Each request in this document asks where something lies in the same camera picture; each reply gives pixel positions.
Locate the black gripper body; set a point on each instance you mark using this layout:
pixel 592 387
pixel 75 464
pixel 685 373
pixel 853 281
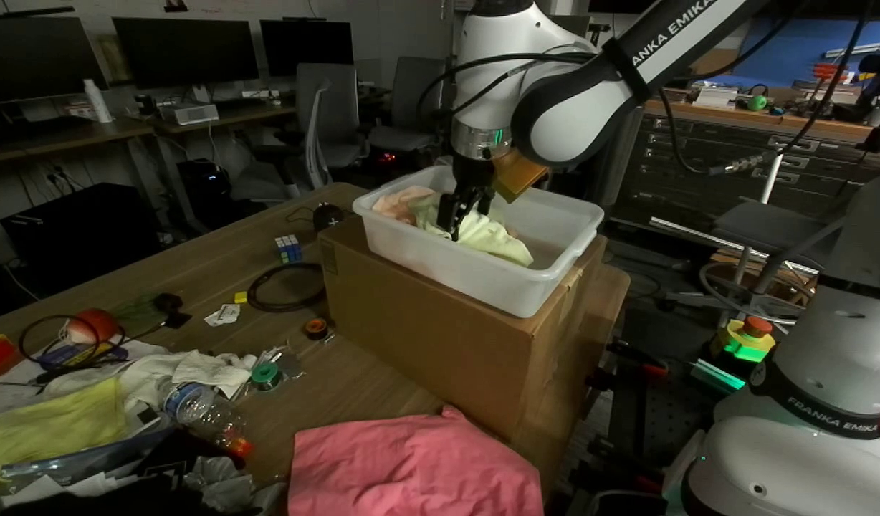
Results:
pixel 473 178

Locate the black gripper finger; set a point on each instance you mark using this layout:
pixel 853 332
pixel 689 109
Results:
pixel 483 201
pixel 449 216

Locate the light yellow t-shirt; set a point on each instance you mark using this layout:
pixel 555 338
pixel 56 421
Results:
pixel 489 236

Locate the pink t-shirt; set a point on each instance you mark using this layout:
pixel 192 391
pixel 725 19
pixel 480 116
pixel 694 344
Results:
pixel 410 464

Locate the peach towel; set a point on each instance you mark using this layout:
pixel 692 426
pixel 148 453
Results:
pixel 410 203

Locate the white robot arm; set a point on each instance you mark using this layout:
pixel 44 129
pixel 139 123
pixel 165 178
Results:
pixel 803 436

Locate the white plastic box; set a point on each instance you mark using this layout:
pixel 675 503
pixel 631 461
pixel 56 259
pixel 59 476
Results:
pixel 555 226

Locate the brown cardboard box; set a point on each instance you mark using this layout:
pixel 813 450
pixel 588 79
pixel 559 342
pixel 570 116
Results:
pixel 526 378

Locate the grey office chair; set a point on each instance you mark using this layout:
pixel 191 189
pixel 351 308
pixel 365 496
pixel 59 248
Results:
pixel 328 112
pixel 413 100

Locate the rubiks cube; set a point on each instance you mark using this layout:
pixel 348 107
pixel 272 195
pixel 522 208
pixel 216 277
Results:
pixel 288 248

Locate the dark tool cabinet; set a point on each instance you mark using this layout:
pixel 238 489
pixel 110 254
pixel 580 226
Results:
pixel 692 170

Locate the white device on desk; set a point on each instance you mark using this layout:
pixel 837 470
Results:
pixel 196 112

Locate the emergency stop button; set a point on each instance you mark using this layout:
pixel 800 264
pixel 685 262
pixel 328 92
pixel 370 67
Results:
pixel 750 338

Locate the crumpled clear plastic bottle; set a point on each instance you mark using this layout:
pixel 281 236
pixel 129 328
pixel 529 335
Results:
pixel 211 416

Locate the middle black monitor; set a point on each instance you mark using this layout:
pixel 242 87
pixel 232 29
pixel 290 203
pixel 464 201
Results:
pixel 185 53

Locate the white cloth pile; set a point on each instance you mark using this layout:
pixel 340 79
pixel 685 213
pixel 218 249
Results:
pixel 148 378

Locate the white bottle on desk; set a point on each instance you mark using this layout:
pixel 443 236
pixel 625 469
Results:
pixel 95 100

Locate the yellow green cloth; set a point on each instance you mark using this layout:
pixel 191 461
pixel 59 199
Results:
pixel 65 426

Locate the wooden desk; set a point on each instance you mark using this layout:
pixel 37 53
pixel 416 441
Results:
pixel 47 139

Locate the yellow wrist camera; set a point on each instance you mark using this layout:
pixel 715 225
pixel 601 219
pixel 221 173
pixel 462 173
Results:
pixel 515 173

